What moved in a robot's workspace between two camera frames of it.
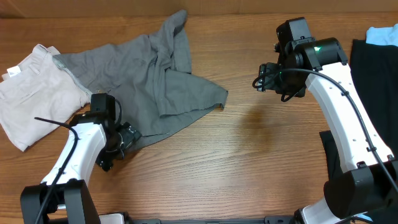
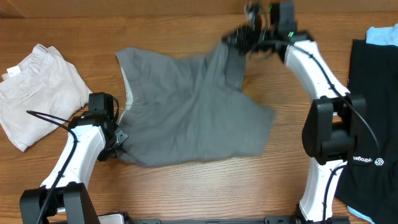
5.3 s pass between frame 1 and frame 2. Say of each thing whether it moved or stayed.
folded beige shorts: stayed
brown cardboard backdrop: stayed
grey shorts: moved
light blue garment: stayed
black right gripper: moved
